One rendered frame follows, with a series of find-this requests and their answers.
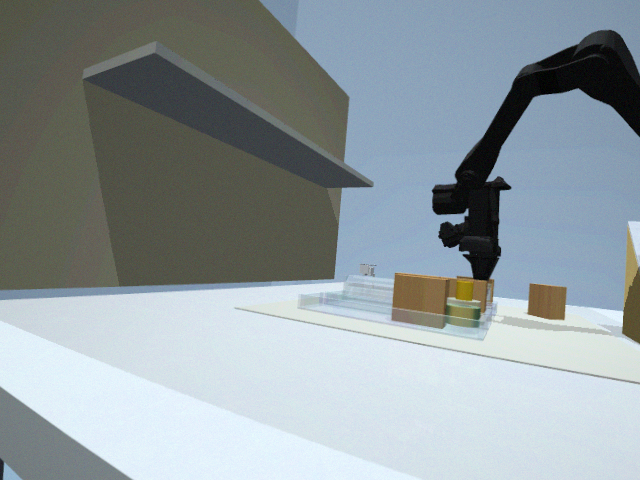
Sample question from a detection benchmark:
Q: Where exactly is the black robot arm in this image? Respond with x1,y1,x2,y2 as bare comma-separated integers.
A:
432,30,640,248

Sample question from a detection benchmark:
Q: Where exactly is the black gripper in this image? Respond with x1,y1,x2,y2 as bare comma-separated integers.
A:
459,210,501,281

